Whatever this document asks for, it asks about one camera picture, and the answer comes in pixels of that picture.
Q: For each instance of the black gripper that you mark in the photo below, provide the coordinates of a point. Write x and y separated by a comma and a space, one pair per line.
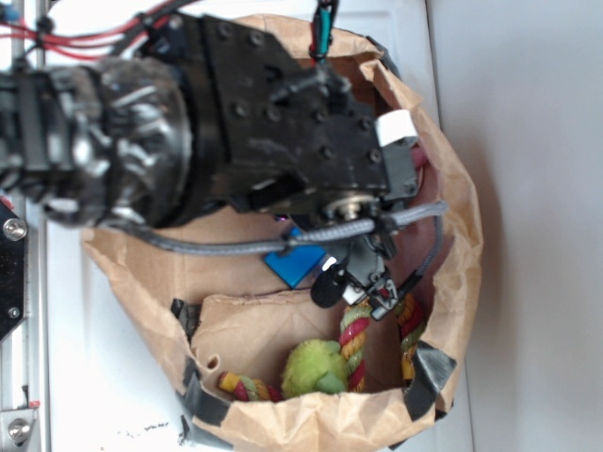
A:
270, 135

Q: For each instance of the multicoloured rope toy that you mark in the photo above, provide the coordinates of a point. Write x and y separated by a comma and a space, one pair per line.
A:
352, 339

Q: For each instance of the black mounting bracket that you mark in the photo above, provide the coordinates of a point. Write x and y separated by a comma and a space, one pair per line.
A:
12, 267

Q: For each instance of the brown paper bag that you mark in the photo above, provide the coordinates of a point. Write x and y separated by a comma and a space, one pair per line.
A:
202, 316

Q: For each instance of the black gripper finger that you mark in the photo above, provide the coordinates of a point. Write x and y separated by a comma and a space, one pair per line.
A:
361, 250

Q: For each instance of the blue wooden block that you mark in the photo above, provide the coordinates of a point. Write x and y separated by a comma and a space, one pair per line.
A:
293, 266

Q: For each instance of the pink plush bunny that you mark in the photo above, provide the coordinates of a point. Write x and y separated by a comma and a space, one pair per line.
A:
426, 234

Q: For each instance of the aluminium frame rail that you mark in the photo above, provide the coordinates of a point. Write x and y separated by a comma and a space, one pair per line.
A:
25, 417

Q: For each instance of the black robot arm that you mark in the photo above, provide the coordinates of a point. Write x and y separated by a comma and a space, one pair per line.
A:
111, 145

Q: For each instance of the green fuzzy ball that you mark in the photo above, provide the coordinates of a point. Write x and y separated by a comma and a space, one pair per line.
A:
315, 365

